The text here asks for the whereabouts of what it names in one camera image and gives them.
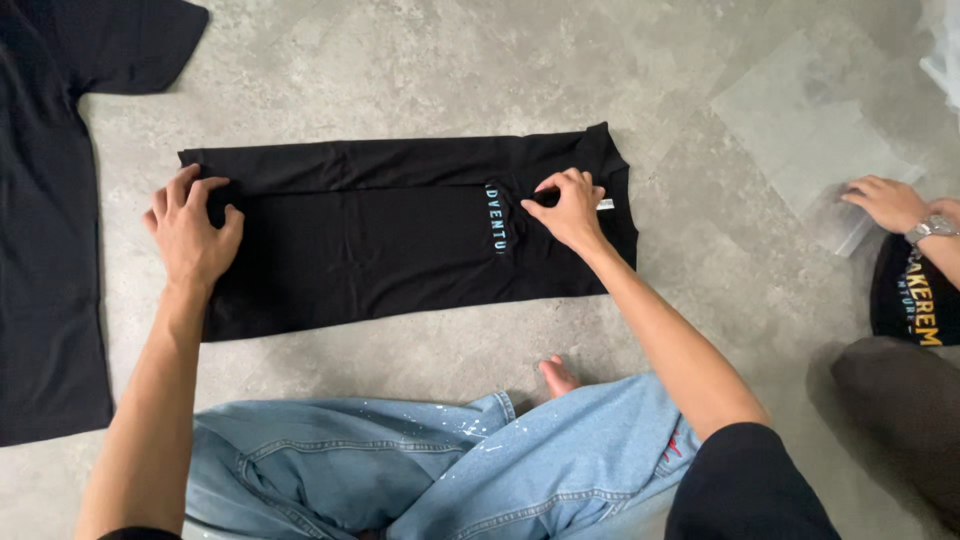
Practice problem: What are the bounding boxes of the person's left hand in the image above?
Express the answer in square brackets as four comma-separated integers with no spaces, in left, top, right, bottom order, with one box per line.
[141,163,246,291]

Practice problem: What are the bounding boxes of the person's right hand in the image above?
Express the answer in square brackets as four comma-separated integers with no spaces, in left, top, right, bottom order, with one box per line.
[519,167,610,256]

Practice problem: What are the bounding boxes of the black printed t-shirt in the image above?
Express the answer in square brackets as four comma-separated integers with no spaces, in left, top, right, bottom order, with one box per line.
[177,121,640,343]

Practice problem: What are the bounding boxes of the flat black t-shirt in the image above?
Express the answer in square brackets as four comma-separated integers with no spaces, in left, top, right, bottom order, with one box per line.
[0,0,210,448]

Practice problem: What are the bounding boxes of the person's bare foot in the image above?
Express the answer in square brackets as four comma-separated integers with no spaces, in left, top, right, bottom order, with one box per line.
[538,355,583,400]

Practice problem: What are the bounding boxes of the clear plastic bag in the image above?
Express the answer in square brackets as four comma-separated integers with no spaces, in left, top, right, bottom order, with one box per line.
[708,30,928,258]

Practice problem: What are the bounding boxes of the person's blue jeans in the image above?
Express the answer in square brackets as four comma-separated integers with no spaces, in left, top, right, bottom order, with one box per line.
[184,372,703,540]

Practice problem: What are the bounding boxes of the person's black shirt sleeve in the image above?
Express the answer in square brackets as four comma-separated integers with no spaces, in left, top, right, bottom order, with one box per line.
[664,422,843,540]

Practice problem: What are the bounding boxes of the black t-shirt with yellow print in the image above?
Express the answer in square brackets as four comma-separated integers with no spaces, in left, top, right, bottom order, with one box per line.
[870,234,960,348]

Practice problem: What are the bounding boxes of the silver wristwatch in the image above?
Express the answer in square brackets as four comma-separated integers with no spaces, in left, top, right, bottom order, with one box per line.
[903,214,960,247]

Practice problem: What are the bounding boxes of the heap of clear plastic bags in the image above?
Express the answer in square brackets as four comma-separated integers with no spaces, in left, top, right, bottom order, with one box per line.
[918,0,960,129]

